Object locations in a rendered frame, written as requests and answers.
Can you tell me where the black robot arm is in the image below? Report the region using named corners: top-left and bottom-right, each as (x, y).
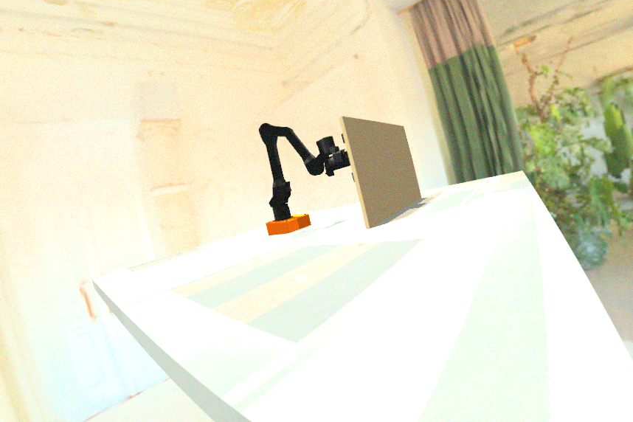
top-left (259, 123), bottom-right (347, 222)

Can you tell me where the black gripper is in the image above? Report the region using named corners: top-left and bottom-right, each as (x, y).
top-left (337, 133), bottom-right (350, 169)

